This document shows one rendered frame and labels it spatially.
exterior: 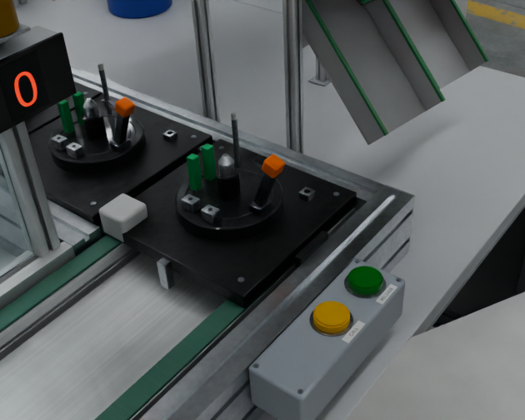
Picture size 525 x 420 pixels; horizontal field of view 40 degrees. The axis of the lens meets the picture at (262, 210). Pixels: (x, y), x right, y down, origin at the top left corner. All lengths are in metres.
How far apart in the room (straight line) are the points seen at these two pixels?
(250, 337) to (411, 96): 0.48
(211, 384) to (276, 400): 0.07
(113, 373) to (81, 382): 0.04
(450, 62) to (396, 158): 0.18
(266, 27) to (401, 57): 0.65
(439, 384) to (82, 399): 0.41
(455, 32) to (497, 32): 2.60
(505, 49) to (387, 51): 2.57
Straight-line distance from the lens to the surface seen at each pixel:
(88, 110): 1.06
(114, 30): 1.76
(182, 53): 1.61
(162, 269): 0.88
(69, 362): 0.86
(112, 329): 0.89
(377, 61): 1.09
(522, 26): 3.92
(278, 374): 0.76
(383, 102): 1.07
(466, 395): 0.89
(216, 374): 0.77
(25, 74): 0.78
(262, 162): 0.86
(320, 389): 0.77
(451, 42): 1.23
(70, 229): 0.98
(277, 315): 0.81
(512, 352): 0.94
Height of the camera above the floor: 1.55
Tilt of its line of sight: 38 degrees down
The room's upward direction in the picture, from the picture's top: 3 degrees counter-clockwise
